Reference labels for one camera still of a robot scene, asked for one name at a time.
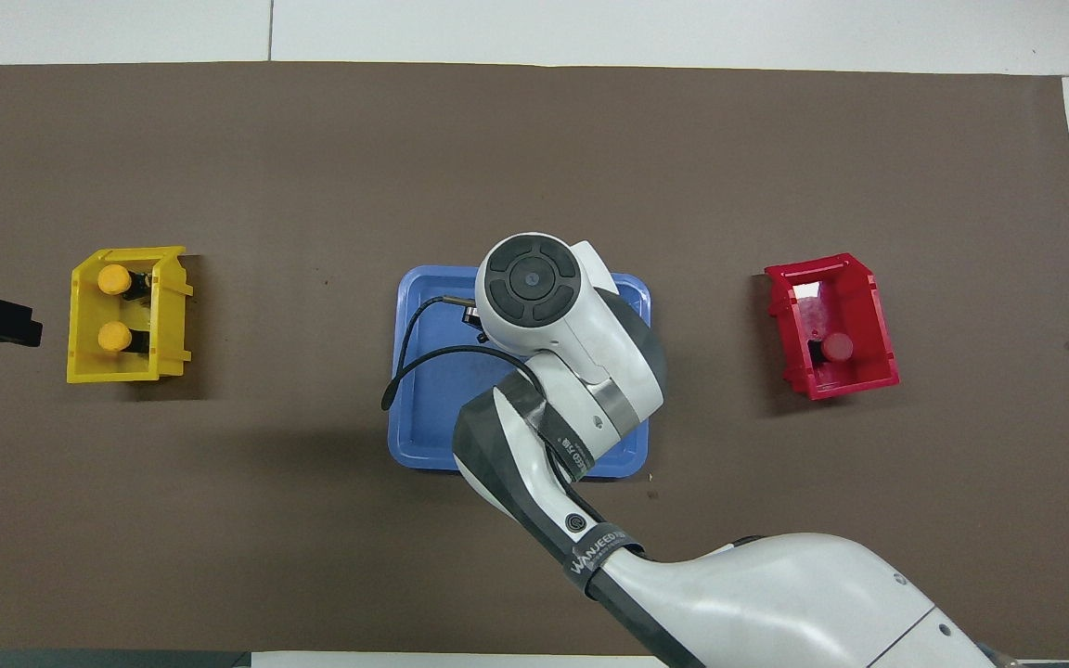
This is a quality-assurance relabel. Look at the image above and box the yellow push button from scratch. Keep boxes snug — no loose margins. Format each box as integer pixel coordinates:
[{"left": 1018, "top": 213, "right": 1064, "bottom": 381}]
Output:
[
  {"left": 97, "top": 321, "right": 153, "bottom": 355},
  {"left": 97, "top": 264, "right": 153, "bottom": 302}
]

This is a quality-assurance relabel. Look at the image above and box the red push button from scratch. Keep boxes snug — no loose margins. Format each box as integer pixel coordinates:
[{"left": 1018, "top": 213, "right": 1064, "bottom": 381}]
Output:
[{"left": 808, "top": 331, "right": 856, "bottom": 365}]

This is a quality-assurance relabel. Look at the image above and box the blue plastic tray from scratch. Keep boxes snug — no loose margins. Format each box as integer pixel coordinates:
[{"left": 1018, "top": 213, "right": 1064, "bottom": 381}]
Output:
[{"left": 387, "top": 265, "right": 652, "bottom": 480}]

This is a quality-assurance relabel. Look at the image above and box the yellow plastic bin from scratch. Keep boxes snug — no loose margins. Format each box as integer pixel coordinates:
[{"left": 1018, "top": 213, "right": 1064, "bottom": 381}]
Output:
[{"left": 67, "top": 245, "right": 195, "bottom": 384}]

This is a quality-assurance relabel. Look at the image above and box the brown table mat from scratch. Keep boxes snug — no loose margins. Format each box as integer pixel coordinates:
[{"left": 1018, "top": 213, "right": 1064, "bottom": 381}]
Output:
[{"left": 0, "top": 61, "right": 1069, "bottom": 660}]

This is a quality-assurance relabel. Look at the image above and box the dark grey edge strip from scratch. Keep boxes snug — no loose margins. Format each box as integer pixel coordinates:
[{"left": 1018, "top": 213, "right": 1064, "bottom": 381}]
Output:
[{"left": 0, "top": 649, "right": 252, "bottom": 668}]

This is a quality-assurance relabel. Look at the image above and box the red plastic bin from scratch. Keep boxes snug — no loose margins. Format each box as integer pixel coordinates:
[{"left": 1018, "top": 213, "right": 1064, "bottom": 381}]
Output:
[{"left": 764, "top": 252, "right": 901, "bottom": 401}]

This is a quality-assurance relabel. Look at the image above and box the black printed cable strap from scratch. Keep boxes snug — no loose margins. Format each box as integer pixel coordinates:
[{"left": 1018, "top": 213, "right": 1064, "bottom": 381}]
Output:
[
  {"left": 534, "top": 422, "right": 599, "bottom": 485},
  {"left": 560, "top": 522, "right": 644, "bottom": 587}
]

